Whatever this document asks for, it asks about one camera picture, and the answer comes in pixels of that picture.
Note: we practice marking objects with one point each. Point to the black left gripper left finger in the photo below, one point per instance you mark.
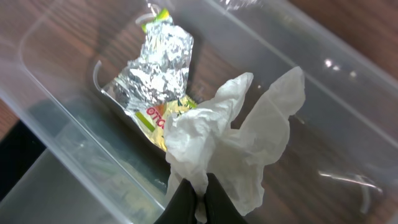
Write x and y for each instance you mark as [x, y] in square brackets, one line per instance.
[181, 208]

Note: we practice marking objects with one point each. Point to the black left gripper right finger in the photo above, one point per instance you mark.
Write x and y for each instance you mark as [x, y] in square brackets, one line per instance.
[219, 207]

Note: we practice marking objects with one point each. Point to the foil snack wrapper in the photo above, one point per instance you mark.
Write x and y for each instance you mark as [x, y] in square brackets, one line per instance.
[153, 86]

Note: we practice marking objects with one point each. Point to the clear plastic bin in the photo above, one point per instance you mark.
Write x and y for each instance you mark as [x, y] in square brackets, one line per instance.
[339, 165]

